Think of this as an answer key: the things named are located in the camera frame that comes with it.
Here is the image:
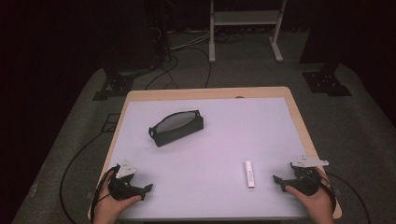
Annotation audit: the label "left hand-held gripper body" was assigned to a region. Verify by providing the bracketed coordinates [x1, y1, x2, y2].
[107, 160, 145, 202]

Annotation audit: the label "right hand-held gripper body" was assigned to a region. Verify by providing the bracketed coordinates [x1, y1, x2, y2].
[284, 155, 330, 197]

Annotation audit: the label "white glue stick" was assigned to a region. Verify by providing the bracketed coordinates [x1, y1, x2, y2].
[244, 160, 256, 189]

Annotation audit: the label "black pencil case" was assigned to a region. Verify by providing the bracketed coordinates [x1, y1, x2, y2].
[148, 109, 205, 147]

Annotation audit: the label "person's right hand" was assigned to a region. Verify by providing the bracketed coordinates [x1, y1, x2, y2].
[284, 167, 336, 224]

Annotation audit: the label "person's left hand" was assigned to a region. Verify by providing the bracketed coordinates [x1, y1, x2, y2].
[92, 171, 143, 224]

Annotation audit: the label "white table mat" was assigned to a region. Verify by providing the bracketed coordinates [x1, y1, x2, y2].
[106, 97, 316, 220]

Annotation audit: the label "black stand base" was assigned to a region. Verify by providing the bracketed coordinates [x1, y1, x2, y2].
[92, 69, 135, 102]
[301, 61, 353, 98]

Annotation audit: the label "dark equipment cabinet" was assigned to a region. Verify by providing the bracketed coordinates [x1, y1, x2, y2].
[101, 0, 172, 76]

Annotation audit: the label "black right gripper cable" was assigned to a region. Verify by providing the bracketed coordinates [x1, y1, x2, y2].
[317, 172, 372, 224]

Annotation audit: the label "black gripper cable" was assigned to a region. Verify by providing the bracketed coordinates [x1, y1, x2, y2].
[317, 172, 372, 224]
[59, 132, 120, 224]

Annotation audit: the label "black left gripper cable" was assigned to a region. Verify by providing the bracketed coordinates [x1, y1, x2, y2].
[59, 132, 120, 224]

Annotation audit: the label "black wire floor frame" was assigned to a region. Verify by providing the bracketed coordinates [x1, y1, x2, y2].
[99, 113, 121, 133]

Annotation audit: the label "black floor cable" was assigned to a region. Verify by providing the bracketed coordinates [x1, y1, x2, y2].
[144, 46, 213, 91]

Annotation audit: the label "white floor cables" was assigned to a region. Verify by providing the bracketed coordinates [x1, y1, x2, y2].
[167, 28, 213, 53]

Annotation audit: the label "white desk frame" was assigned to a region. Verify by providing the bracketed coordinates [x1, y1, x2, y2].
[208, 0, 288, 64]

